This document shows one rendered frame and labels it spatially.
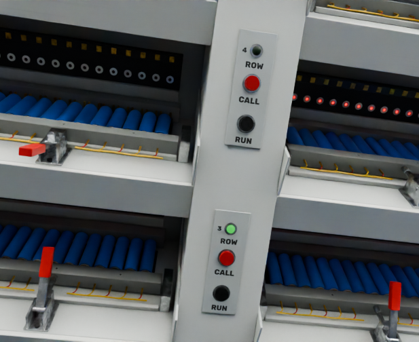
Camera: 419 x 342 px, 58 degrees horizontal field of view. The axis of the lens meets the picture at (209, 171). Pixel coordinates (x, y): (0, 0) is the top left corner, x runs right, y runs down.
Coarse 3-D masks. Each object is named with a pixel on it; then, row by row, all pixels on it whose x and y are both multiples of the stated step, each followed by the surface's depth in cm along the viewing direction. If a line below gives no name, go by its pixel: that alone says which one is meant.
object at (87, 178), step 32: (160, 96) 57; (192, 128) 55; (0, 160) 41; (32, 160) 42; (96, 160) 44; (128, 160) 45; (160, 160) 46; (192, 160) 47; (0, 192) 42; (32, 192) 42; (64, 192) 42; (96, 192) 42; (128, 192) 42; (160, 192) 42; (192, 192) 42
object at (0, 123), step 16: (0, 128) 44; (16, 128) 44; (32, 128) 44; (48, 128) 44; (64, 128) 44; (80, 128) 45; (96, 128) 45; (112, 128) 46; (96, 144) 45; (112, 144) 45; (128, 144) 45; (144, 144) 45; (160, 144) 45; (176, 144) 46
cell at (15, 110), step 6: (30, 96) 52; (18, 102) 49; (24, 102) 50; (30, 102) 50; (12, 108) 48; (18, 108) 48; (24, 108) 49; (30, 108) 50; (12, 114) 47; (18, 114) 47
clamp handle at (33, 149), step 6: (48, 138) 41; (54, 138) 41; (30, 144) 37; (36, 144) 37; (42, 144) 38; (48, 144) 40; (54, 144) 41; (24, 150) 35; (30, 150) 35; (36, 150) 36; (42, 150) 37; (30, 156) 35
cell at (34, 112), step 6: (36, 102) 51; (42, 102) 50; (48, 102) 51; (36, 108) 49; (42, 108) 50; (48, 108) 51; (24, 114) 47; (30, 114) 47; (36, 114) 48; (42, 114) 49
